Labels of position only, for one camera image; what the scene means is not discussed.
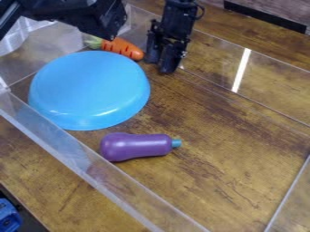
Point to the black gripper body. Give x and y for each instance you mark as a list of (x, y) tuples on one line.
[(180, 14)]

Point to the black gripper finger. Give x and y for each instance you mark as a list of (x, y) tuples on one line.
[(171, 53), (154, 47)]

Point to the orange toy carrot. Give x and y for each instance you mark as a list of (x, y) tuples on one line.
[(119, 46)]

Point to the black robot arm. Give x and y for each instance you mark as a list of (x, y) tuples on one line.
[(102, 17)]

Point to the blue upturned bowl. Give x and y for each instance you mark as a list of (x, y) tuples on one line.
[(90, 90)]

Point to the purple toy eggplant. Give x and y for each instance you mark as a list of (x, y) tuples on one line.
[(123, 146)]

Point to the blue object at corner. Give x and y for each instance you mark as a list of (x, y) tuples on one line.
[(9, 217)]

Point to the clear acrylic enclosure wall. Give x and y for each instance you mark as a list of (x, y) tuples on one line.
[(237, 105)]

